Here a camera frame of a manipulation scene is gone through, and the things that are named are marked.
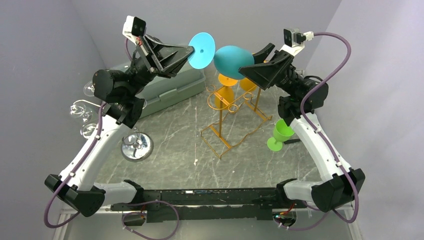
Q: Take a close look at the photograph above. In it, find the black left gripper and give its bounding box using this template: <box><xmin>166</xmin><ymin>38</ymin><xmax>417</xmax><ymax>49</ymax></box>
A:
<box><xmin>125</xmin><ymin>34</ymin><xmax>196</xmax><ymax>97</ymax></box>

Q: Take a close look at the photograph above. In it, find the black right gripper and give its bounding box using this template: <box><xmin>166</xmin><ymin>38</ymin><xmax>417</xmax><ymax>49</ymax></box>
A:
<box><xmin>231</xmin><ymin>43</ymin><xmax>303</xmax><ymax>98</ymax></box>

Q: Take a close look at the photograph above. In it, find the orange wine glass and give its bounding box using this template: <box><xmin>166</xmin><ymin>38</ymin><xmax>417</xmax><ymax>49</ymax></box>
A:
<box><xmin>239</xmin><ymin>78</ymin><xmax>257</xmax><ymax>92</ymax></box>
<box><xmin>214</xmin><ymin>73</ymin><xmax>238</xmax><ymax>110</ymax></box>

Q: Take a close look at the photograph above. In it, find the blue wine glass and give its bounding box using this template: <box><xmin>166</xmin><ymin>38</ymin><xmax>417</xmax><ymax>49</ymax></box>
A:
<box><xmin>188</xmin><ymin>32</ymin><xmax>255</xmax><ymax>80</ymax></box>

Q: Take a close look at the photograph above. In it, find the orange wine glass front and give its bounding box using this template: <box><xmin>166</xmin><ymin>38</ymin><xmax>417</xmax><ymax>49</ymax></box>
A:
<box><xmin>214</xmin><ymin>73</ymin><xmax>238</xmax><ymax>110</ymax></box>

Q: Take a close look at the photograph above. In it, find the green wine glass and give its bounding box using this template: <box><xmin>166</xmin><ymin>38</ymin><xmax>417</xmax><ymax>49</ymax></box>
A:
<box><xmin>266</xmin><ymin>119</ymin><xmax>295</xmax><ymax>152</ymax></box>

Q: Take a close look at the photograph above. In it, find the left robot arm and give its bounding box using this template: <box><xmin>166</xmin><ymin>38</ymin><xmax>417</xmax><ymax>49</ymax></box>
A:
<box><xmin>44</xmin><ymin>35</ymin><xmax>195</xmax><ymax>217</ymax></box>

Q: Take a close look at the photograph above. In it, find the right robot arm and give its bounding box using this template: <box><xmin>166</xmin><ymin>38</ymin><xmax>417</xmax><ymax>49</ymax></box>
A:
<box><xmin>238</xmin><ymin>43</ymin><xmax>365</xmax><ymax>213</ymax></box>

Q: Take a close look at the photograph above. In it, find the clear glass on stand upper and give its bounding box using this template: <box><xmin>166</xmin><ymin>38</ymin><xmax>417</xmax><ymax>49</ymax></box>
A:
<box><xmin>83</xmin><ymin>81</ymin><xmax>95</xmax><ymax>97</ymax></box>

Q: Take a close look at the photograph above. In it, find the clear glass on stand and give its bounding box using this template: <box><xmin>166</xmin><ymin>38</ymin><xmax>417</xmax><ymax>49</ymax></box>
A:
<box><xmin>83</xmin><ymin>81</ymin><xmax>95</xmax><ymax>97</ymax></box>
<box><xmin>69</xmin><ymin>100</ymin><xmax>95</xmax><ymax>125</ymax></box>
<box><xmin>80</xmin><ymin>122</ymin><xmax>97</xmax><ymax>140</ymax></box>

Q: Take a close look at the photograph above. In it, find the silver spiral glass stand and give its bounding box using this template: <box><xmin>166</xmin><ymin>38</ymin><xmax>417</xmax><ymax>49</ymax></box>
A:
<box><xmin>80</xmin><ymin>99</ymin><xmax>154</xmax><ymax>162</ymax></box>

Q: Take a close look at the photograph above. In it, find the clear glass on stand middle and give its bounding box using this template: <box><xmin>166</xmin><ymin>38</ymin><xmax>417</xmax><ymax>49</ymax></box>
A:
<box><xmin>69</xmin><ymin>100</ymin><xmax>95</xmax><ymax>125</ymax></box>

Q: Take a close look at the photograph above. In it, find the clear glass on stand lower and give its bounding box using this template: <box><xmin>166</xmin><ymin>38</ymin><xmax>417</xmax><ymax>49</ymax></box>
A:
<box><xmin>80</xmin><ymin>122</ymin><xmax>97</xmax><ymax>140</ymax></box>

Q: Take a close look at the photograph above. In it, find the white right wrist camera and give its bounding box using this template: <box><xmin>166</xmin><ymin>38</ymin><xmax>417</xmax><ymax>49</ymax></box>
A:
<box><xmin>280</xmin><ymin>28</ymin><xmax>314</xmax><ymax>57</ymax></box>

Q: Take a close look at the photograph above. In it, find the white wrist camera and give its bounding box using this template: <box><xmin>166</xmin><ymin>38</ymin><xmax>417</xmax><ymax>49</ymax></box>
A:
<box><xmin>280</xmin><ymin>28</ymin><xmax>314</xmax><ymax>57</ymax></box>
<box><xmin>122</xmin><ymin>15</ymin><xmax>147</xmax><ymax>45</ymax></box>

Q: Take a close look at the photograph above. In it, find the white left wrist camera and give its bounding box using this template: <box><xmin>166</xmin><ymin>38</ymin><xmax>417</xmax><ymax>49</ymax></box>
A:
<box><xmin>122</xmin><ymin>15</ymin><xmax>147</xmax><ymax>45</ymax></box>

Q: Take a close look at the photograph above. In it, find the gold wire glass rack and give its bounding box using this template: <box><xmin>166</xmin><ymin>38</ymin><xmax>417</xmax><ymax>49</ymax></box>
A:
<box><xmin>199</xmin><ymin>73</ymin><xmax>273</xmax><ymax>159</ymax></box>

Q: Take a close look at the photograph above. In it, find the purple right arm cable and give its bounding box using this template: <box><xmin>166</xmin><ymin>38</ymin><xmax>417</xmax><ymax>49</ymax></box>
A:
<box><xmin>273</xmin><ymin>31</ymin><xmax>360</xmax><ymax>232</ymax></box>

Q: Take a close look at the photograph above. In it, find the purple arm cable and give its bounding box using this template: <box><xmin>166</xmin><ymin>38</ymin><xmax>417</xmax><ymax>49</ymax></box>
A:
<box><xmin>43</xmin><ymin>38</ymin><xmax>133</xmax><ymax>229</ymax></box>
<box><xmin>273</xmin><ymin>31</ymin><xmax>360</xmax><ymax>232</ymax></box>

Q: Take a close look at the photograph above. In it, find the black handled hammer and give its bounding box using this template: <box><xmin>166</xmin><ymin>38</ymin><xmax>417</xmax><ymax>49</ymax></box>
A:
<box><xmin>283</xmin><ymin>138</ymin><xmax>301</xmax><ymax>145</ymax></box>

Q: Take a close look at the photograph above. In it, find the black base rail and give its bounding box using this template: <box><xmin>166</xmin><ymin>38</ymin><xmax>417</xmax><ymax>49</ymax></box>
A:
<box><xmin>110</xmin><ymin>187</ymin><xmax>306</xmax><ymax>223</ymax></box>

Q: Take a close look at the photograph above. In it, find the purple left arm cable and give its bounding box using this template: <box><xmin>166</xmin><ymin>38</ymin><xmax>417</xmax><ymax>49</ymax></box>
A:
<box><xmin>43</xmin><ymin>38</ymin><xmax>133</xmax><ymax>229</ymax></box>

